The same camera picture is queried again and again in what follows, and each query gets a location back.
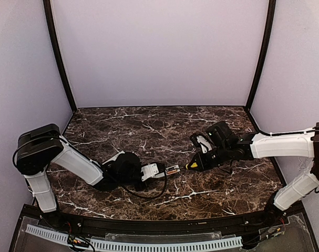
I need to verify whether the yellow handled screwdriver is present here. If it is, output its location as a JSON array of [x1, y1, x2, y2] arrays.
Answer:
[[181, 162, 199, 170]]

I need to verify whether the white remote control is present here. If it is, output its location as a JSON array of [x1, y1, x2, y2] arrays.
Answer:
[[159, 165, 180, 177]]

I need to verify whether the white battery cover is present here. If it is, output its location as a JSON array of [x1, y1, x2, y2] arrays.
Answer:
[[102, 151, 125, 165]]

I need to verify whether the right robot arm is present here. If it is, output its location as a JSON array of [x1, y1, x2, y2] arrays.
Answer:
[[186, 121, 319, 215]]

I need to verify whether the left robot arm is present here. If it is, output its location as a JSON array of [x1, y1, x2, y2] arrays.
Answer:
[[13, 124, 159, 213]]

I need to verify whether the orange black battery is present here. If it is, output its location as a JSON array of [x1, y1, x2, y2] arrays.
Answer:
[[166, 169, 180, 175]]

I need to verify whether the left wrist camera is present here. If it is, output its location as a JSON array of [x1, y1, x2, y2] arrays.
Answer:
[[141, 163, 165, 182]]

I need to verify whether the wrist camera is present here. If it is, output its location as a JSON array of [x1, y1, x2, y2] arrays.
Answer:
[[190, 133, 212, 153], [141, 163, 165, 182]]

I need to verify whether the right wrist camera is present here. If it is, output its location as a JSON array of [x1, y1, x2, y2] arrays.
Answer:
[[190, 133, 212, 153]]

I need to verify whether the white slotted cable duct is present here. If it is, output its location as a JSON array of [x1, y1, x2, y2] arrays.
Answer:
[[25, 224, 243, 251]]

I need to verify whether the black front mounting rail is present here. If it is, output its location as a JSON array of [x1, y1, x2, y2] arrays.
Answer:
[[19, 203, 304, 239]]

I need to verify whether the right black frame post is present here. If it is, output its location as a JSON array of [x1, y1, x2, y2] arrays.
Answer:
[[245, 0, 276, 112]]

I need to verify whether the black frame post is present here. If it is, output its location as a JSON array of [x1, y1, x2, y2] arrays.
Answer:
[[245, 0, 276, 112], [43, 0, 77, 113]]

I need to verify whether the left black frame post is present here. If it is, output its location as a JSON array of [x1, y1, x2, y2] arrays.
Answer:
[[43, 0, 77, 113]]

